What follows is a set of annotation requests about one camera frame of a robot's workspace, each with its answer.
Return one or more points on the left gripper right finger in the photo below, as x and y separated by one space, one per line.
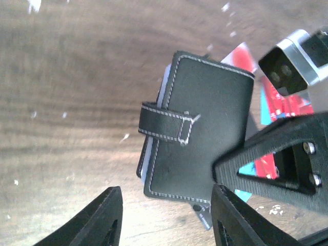
236 223

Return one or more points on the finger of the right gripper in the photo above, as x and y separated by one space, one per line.
286 161

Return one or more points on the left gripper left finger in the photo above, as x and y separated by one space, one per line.
99 223

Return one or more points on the black VIP card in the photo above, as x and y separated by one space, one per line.
203 213

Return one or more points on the red card with gold text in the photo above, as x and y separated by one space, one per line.
274 106

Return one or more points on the black leather card holder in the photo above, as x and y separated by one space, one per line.
203 116

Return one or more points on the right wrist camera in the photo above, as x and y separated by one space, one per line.
297 62

